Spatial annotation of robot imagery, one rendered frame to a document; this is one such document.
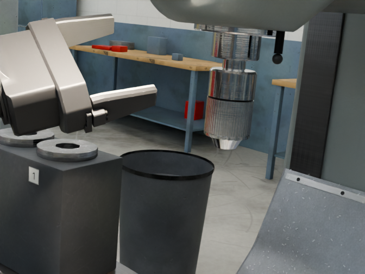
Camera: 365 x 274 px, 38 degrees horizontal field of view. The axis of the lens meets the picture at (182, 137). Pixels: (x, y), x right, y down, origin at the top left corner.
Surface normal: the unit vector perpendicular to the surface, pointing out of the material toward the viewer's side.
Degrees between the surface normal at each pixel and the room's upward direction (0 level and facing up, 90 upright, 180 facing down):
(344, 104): 90
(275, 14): 127
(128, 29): 90
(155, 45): 90
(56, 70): 37
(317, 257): 63
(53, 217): 90
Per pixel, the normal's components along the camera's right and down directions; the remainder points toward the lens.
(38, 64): 0.11, -0.64
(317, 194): -0.59, -0.36
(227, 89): -0.30, 0.18
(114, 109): 0.43, 0.72
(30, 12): -0.70, 0.10
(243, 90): 0.37, 0.23
